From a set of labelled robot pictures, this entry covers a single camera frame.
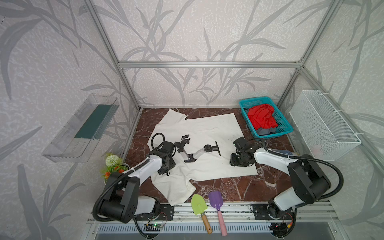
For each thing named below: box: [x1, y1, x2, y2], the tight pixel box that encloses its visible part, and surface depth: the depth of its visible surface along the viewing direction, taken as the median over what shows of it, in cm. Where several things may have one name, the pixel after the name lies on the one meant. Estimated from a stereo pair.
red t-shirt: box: [248, 104, 278, 130], surface depth 104 cm
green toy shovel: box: [191, 194, 213, 234], surface depth 77 cm
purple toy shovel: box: [208, 191, 227, 237], surface depth 77 cm
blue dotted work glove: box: [277, 150, 293, 155], surface depth 98 cm
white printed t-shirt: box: [147, 109, 258, 206], surface depth 95 cm
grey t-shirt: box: [256, 127, 277, 136], surface depth 101 cm
